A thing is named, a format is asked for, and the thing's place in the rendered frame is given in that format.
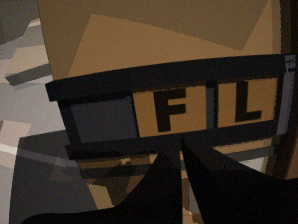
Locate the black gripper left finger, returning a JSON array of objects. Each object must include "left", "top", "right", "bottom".
[{"left": 20, "top": 136, "right": 184, "bottom": 224}]

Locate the tan wooden board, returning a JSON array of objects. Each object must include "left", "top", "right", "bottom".
[{"left": 37, "top": 0, "right": 298, "bottom": 224}]

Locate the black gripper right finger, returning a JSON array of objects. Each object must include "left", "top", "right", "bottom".
[{"left": 181, "top": 135, "right": 298, "bottom": 224}]

